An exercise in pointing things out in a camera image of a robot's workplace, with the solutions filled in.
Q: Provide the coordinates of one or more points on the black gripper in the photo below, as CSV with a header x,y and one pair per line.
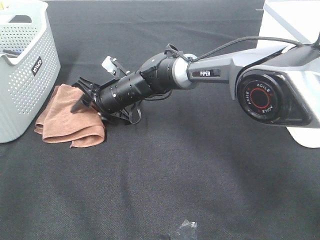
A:
x,y
89,98

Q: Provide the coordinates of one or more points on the brown towel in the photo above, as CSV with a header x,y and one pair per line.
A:
x,y
57,124

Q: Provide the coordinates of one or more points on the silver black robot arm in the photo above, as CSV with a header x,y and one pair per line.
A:
x,y
275,85

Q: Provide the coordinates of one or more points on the grey perforated plastic basket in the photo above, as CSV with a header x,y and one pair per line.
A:
x,y
29,64

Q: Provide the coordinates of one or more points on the black table mat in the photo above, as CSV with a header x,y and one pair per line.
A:
x,y
195,156

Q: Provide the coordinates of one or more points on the clear tape scrap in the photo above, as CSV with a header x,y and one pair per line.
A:
x,y
188,225

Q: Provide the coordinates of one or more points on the white storage box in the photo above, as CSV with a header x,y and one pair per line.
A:
x,y
297,20

